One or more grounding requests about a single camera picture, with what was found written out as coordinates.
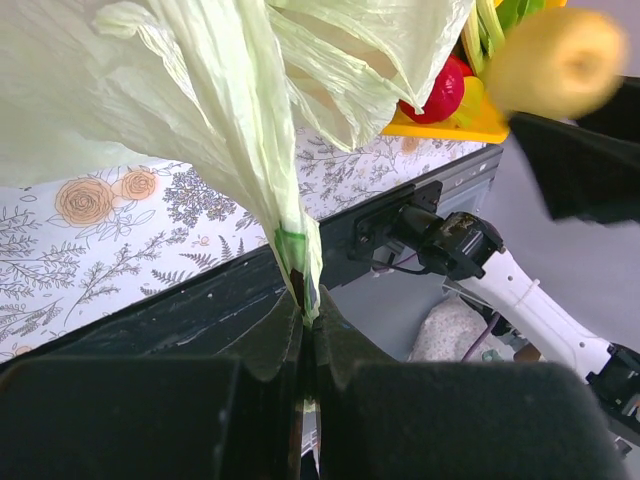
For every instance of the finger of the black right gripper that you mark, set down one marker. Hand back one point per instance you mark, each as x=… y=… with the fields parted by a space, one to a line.
x=616 y=122
x=588 y=171

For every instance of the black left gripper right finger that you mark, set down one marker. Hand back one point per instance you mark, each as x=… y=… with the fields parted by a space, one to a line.
x=385 y=419

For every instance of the yellow red toy mango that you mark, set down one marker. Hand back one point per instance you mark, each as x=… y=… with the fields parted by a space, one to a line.
x=471 y=102

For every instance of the floral patterned table mat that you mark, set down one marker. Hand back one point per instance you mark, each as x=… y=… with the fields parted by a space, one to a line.
x=75 y=251

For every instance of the yellow toy lemon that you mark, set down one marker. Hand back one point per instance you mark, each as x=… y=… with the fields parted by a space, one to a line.
x=558 y=63

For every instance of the red toy pepper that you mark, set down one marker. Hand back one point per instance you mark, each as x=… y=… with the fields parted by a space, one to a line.
x=446 y=95

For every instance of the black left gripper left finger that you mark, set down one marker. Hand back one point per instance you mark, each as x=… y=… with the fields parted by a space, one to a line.
x=231 y=415

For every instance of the green toy leaf vegetable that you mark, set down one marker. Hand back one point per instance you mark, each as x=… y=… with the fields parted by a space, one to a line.
x=511 y=12

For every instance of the light green plastic bag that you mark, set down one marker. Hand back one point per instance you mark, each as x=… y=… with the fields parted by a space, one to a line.
x=218 y=85

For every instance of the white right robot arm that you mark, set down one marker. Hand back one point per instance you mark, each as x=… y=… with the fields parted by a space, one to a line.
x=470 y=252

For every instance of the yellow plastic bin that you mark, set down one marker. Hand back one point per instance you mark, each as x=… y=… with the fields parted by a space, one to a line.
x=487 y=126

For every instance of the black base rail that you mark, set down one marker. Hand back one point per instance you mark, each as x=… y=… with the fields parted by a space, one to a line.
x=206 y=313

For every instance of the white toy leek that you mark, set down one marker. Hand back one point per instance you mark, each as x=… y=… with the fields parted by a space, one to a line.
x=481 y=34

